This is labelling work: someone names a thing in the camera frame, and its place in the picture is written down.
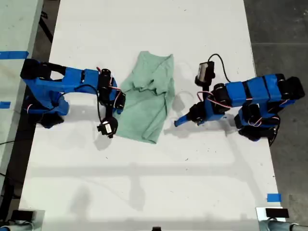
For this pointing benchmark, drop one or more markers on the square blue tape piece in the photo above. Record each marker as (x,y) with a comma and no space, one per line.
(274,197)

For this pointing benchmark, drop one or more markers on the pale grey pipe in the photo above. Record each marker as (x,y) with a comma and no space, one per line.
(16,227)
(276,226)

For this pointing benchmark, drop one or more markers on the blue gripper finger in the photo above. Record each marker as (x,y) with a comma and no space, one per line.
(182,119)
(120,112)
(116,113)
(183,122)

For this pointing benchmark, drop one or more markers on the short black camera stalk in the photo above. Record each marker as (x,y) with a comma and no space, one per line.
(206,92)
(109,112)

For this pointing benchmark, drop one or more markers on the pale grey side table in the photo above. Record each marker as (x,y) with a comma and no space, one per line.
(12,29)

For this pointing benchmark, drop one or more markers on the long blue tape strip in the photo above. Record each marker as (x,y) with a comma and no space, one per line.
(14,55)

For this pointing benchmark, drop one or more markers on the small black box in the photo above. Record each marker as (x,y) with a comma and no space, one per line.
(276,213)
(22,215)

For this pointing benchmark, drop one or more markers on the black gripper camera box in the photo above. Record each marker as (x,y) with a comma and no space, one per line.
(204,72)
(108,127)

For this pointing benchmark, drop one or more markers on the blue and black arm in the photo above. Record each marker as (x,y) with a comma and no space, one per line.
(48,84)
(252,90)

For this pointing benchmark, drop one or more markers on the short blue tape strip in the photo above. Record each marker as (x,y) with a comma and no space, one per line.
(5,105)

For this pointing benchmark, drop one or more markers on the small black clamp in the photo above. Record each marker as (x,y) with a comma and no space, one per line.
(156,228)

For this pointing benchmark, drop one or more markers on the silver metal plate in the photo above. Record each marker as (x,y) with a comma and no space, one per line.
(261,214)

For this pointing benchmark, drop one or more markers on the pale green T-shirt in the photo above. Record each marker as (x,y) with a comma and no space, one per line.
(144,108)

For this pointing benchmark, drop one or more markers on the black metal stand leg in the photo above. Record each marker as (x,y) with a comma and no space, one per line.
(47,26)

